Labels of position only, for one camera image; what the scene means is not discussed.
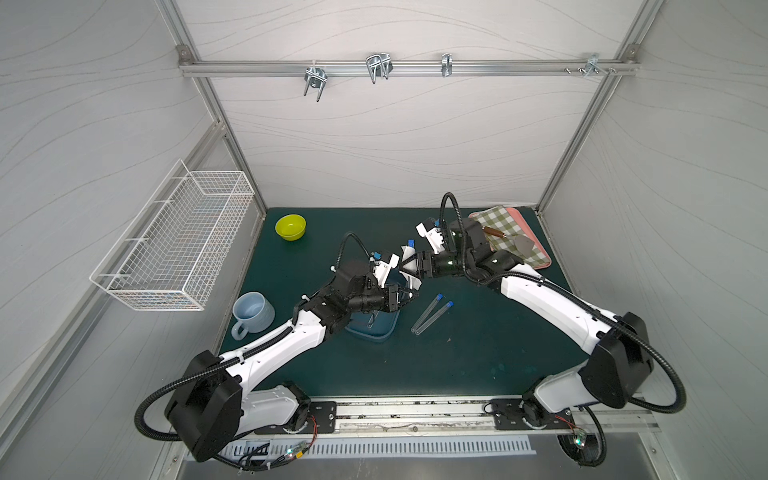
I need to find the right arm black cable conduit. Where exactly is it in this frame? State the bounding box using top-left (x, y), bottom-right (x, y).
top-left (439, 191), bottom-right (688, 415)

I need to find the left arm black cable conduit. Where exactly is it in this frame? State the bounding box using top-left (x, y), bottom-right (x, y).
top-left (133, 232), bottom-right (373, 443)

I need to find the white wire basket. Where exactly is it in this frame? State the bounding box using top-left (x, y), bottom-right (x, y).
top-left (89, 159), bottom-right (254, 312)

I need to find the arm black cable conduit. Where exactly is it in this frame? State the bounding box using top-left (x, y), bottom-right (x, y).
top-left (133, 232), bottom-right (373, 443)
top-left (439, 191), bottom-right (688, 415)

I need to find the metal clamp hook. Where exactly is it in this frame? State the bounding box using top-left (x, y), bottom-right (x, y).
top-left (441, 53), bottom-right (453, 78)
top-left (563, 54), bottom-right (618, 78)
top-left (303, 66), bottom-right (328, 102)
top-left (365, 52), bottom-right (393, 84)

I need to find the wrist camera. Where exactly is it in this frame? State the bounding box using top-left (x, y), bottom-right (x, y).
top-left (371, 252), bottom-right (400, 288)
top-left (416, 219), bottom-right (445, 255)

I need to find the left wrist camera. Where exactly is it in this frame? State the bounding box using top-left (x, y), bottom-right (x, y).
top-left (371, 252), bottom-right (400, 288)

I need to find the white gauze wipe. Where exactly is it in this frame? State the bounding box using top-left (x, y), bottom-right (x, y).
top-left (398, 240), bottom-right (422, 291)

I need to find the aluminium cross rail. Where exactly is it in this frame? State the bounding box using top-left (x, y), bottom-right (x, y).
top-left (180, 57), bottom-right (641, 78)

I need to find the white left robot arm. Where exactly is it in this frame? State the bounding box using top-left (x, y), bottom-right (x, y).
top-left (165, 261), bottom-right (422, 462)

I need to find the green white checkered cloth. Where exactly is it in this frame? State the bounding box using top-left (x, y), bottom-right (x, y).
top-left (470, 205), bottom-right (550, 271)

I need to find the blue plastic tub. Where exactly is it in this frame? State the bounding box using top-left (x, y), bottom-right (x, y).
top-left (345, 274), bottom-right (401, 343)

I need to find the wooden handled metal spatula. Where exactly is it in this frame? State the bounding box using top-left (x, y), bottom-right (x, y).
top-left (483, 226), bottom-right (535, 257)

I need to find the pink plastic tray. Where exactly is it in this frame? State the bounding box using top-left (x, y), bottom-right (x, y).
top-left (467, 206), bottom-right (553, 272)

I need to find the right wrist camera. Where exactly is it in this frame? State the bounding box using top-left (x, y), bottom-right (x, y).
top-left (416, 219), bottom-right (445, 255)

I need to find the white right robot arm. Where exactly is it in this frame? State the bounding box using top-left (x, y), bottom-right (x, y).
top-left (401, 218), bottom-right (660, 427)

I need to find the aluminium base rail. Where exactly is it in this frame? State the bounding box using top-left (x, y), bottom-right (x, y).
top-left (164, 392), bottom-right (661, 439)

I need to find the light blue mug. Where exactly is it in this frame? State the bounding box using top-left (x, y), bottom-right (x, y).
top-left (231, 292), bottom-right (275, 341)

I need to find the yellow green bowl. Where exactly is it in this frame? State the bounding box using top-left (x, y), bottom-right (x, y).
top-left (275, 214), bottom-right (307, 242)

